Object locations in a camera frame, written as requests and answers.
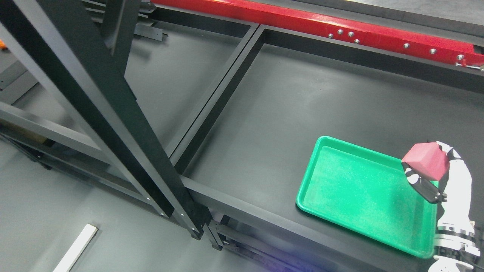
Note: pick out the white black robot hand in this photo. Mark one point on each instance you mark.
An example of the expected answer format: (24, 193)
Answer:
(453, 191)

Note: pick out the pink foam block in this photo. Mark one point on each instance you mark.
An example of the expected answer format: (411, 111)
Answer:
(428, 160)

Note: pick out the white robot forearm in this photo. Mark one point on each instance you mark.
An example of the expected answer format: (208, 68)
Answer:
(456, 249)

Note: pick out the green plastic tray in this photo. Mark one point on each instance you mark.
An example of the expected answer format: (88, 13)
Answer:
(367, 192)

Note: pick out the black right metal shelf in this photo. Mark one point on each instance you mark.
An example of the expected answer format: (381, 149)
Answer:
(246, 153)

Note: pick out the black metal shelf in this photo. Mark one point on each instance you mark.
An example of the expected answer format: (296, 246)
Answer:
(246, 153)
(141, 84)

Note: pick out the black left metal shelf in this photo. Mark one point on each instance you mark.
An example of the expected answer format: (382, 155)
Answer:
(141, 84)

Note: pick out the red metal beam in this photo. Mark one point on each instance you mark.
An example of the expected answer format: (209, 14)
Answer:
(415, 44)

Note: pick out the white standing desk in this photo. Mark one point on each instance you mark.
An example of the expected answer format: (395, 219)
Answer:
(76, 249)

